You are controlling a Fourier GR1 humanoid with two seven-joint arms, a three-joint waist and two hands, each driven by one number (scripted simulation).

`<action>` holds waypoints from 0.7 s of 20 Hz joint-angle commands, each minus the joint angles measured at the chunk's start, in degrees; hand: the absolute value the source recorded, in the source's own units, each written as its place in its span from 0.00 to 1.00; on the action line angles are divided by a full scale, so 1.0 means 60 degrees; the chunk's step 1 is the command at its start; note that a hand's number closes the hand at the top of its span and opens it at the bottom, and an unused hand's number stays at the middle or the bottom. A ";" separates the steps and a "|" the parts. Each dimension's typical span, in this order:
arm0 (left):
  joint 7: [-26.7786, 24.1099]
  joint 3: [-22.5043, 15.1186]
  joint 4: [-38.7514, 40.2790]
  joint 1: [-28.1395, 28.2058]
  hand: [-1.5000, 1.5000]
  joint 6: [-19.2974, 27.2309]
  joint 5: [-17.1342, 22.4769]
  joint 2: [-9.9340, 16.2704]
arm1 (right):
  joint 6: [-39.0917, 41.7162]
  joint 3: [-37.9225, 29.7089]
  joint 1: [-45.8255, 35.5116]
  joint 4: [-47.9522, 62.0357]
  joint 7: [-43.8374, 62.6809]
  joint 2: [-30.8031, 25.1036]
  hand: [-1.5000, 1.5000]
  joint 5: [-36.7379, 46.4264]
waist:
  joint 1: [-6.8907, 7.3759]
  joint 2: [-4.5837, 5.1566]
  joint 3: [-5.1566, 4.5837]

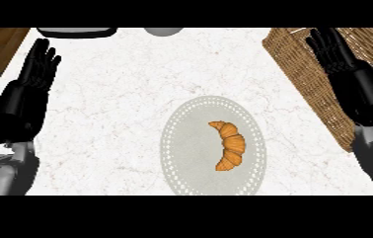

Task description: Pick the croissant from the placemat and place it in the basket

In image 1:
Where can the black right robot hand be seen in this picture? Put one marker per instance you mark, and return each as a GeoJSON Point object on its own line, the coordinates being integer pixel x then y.
{"type": "Point", "coordinates": [347, 74]}

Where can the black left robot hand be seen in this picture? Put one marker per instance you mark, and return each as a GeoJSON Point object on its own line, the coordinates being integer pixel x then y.
{"type": "Point", "coordinates": [24, 94]}

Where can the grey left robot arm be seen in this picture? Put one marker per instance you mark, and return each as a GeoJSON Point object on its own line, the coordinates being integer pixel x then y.
{"type": "Point", "coordinates": [17, 169]}

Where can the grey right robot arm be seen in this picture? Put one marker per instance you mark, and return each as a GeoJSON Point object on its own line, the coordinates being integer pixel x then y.
{"type": "Point", "coordinates": [365, 149]}

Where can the brown wicker basket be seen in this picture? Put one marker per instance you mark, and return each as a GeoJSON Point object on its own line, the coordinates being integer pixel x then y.
{"type": "Point", "coordinates": [306, 80]}

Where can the orange croissant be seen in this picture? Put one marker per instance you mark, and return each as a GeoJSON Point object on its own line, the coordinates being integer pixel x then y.
{"type": "Point", "coordinates": [232, 144]}

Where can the grey oval placemat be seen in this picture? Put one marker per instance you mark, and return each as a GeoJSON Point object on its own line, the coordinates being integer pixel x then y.
{"type": "Point", "coordinates": [194, 149]}

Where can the brown wooden panel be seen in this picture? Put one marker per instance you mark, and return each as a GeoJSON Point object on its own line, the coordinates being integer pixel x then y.
{"type": "Point", "coordinates": [9, 44]}

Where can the black and grey tray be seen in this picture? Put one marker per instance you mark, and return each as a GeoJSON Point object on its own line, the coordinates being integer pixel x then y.
{"type": "Point", "coordinates": [77, 32]}

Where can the grey round object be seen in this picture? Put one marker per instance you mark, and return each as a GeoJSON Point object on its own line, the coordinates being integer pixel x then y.
{"type": "Point", "coordinates": [164, 31]}

